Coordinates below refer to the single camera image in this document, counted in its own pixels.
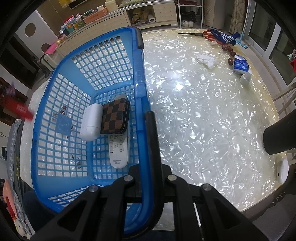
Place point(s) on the white round device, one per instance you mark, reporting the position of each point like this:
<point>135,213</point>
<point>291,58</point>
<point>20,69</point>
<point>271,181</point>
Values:
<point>282,170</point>

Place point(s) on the blue tissue pack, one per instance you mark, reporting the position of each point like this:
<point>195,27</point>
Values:
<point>240,65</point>

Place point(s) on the small white bottle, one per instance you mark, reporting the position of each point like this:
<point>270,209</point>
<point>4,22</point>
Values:
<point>246,78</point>

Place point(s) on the standing air conditioner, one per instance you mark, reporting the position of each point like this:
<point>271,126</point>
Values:
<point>218,13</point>

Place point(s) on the blue plastic basket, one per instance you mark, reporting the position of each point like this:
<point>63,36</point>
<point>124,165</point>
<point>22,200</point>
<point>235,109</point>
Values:
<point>70,150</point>

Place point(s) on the white metal shelf rack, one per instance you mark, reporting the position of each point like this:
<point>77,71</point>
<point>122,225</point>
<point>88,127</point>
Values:
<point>190,13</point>

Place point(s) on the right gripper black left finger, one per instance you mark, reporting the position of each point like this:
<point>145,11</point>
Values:
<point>96,214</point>

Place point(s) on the cream thermos jug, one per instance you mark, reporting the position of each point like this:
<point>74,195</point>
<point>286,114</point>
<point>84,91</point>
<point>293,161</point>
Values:
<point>111,6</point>

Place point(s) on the blue white cloth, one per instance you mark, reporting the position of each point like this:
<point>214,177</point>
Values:
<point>224,38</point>

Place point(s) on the white earbuds case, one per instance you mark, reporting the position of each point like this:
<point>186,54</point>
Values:
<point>91,122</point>

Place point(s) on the brown checkered pouch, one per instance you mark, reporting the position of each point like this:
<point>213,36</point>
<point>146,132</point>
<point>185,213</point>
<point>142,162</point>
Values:
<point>115,117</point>

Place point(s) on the crumpled white tissue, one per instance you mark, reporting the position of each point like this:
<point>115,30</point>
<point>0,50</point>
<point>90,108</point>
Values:
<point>208,61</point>

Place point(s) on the white remote control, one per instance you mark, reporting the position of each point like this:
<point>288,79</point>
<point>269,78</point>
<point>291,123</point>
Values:
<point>118,146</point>

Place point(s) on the cream tv cabinet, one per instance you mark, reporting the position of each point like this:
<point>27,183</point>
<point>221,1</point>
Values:
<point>163,11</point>

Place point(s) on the red handled scissors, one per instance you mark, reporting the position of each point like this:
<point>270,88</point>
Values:
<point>206,34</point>

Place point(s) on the pink tissue box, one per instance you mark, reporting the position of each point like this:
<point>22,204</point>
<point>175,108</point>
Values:
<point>95,16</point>

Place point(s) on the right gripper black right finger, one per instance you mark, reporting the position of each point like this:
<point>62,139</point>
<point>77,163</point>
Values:
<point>199,212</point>

